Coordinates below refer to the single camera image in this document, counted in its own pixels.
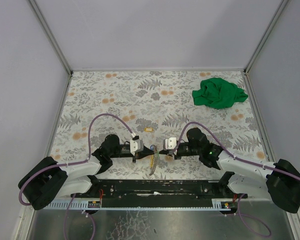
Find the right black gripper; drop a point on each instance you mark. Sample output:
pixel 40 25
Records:
pixel 175 153

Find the green crumpled cloth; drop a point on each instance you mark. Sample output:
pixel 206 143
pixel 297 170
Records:
pixel 217 93

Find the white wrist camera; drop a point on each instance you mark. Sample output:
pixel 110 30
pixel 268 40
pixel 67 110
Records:
pixel 169 143
pixel 136 145

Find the yellow key tag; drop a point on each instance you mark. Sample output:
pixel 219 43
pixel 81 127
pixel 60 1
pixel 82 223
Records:
pixel 148 129

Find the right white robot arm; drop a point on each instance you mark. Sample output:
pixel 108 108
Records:
pixel 275 181

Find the floral table mat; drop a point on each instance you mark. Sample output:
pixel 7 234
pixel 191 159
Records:
pixel 100 103

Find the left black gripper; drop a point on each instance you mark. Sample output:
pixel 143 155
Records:
pixel 135 155

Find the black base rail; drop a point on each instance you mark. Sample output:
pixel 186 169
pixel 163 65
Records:
pixel 161 194

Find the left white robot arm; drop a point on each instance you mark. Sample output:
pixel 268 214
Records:
pixel 49 179

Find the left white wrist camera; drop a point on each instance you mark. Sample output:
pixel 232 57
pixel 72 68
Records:
pixel 136 145

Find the patterned bracelet keyring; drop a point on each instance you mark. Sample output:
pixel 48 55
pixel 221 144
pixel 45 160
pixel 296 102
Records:
pixel 153 161

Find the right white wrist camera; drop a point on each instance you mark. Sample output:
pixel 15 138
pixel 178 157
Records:
pixel 169 143

